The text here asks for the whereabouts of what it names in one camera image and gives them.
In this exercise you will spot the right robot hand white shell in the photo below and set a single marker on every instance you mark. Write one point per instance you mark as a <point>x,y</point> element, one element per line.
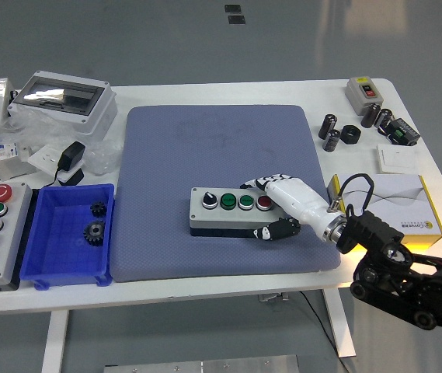
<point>298,202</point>

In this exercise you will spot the grey switch box red button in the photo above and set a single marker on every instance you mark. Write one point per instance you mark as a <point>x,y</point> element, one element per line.
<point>364,95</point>

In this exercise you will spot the clear plastic bag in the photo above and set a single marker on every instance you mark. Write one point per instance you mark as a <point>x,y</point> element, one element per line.
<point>49,130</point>

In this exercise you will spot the black hex nut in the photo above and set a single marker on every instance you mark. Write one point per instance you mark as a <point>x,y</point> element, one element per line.
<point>350,134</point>

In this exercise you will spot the white table leg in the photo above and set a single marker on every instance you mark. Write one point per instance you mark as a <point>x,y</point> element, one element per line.
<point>54,342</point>
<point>341,326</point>

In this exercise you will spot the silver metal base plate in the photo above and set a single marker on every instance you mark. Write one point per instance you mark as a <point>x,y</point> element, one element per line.
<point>205,365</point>

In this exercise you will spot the grey five-button control box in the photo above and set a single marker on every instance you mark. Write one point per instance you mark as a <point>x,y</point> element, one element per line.
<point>3,248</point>

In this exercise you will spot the black terminal module green block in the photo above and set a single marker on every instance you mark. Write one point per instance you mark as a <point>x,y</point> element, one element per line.
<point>403,132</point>

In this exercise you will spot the white circuit breaker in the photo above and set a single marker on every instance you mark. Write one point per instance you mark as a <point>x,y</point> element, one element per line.
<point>3,159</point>

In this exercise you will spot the black power adapter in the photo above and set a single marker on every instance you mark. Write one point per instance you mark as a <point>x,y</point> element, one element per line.
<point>71,155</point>

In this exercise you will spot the large black bevel gear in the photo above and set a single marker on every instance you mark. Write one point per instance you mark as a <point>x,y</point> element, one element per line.
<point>95,232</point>

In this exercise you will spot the grey metal bracket under table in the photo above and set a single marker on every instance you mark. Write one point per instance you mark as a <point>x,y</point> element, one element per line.
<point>273,298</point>

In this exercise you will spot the grey four-button control box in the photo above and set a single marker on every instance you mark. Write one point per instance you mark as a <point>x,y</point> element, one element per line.
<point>220,217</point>

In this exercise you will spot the black floor plate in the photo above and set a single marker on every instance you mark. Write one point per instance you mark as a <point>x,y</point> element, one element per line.
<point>236,19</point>
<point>232,8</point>

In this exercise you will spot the small black bevel gear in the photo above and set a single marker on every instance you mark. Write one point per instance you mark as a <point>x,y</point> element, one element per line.
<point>98,209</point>

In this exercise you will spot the blue-grey mat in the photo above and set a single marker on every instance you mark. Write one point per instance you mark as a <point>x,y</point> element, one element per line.
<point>189,147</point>

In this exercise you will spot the white wall switch panel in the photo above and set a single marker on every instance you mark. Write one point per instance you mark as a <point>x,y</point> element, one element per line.
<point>397,158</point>

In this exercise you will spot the blue plastic bin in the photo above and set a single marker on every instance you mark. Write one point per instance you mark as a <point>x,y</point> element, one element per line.
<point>57,237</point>

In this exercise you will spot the grey distribution box clear window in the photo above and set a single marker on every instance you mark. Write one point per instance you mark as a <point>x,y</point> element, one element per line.
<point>69,103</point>

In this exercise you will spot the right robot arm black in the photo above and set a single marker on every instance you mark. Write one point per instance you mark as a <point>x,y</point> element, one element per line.
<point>407,283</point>

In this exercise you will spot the white yellow cardboard box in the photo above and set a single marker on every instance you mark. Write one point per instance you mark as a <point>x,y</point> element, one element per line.
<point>399,198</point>

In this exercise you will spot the white wall socket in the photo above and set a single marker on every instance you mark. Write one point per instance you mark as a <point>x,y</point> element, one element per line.
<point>44,159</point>

